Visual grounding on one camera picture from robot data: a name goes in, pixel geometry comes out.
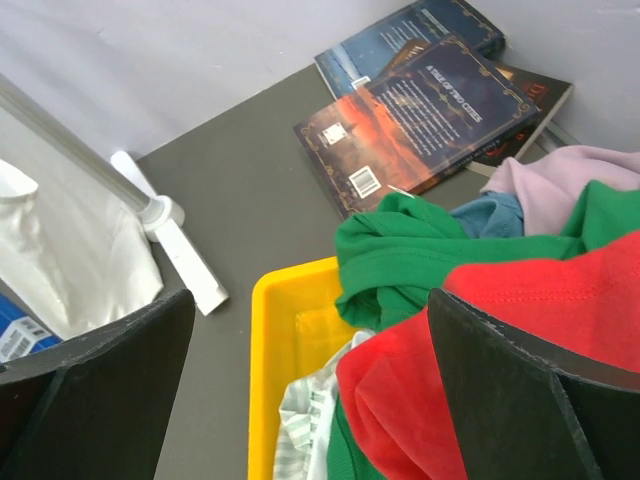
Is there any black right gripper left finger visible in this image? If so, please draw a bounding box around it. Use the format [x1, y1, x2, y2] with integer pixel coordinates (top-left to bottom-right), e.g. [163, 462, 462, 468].
[1, 290, 195, 479]

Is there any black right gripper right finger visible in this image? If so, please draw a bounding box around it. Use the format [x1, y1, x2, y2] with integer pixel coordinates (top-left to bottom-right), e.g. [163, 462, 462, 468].
[428, 289, 639, 479]

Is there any red tank top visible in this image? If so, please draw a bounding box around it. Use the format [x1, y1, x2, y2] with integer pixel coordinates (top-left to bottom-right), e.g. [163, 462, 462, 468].
[338, 233, 639, 479]

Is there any white tank top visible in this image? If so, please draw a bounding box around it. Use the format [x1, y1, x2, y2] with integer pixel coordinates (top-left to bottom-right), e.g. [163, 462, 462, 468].
[1, 112, 164, 339]

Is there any blue garment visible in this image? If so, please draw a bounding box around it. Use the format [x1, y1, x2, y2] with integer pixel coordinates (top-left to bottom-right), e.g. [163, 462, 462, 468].
[450, 192, 524, 238]

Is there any silver clothes rack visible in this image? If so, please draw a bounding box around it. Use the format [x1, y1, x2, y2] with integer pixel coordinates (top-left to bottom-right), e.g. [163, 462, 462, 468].
[1, 76, 229, 316]

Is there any green garment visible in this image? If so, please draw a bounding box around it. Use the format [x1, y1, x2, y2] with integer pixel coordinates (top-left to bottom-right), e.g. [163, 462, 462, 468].
[327, 181, 639, 479]

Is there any striped white garment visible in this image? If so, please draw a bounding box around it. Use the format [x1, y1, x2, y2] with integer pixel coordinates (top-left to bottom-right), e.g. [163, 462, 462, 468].
[273, 329, 374, 479]

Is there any yellow plastic bin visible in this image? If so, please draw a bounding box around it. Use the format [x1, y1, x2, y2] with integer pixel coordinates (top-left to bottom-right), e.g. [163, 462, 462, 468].
[247, 257, 359, 479]

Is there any lilac garment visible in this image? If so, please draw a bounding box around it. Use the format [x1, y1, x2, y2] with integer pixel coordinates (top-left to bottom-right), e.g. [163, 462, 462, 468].
[481, 145, 639, 235]

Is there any dark brown cover book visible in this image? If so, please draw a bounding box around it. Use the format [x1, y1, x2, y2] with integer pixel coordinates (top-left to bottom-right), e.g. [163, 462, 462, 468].
[464, 60, 575, 177]

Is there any blue cover book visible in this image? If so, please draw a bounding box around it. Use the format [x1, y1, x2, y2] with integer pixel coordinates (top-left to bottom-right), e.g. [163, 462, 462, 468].
[315, 0, 506, 99]

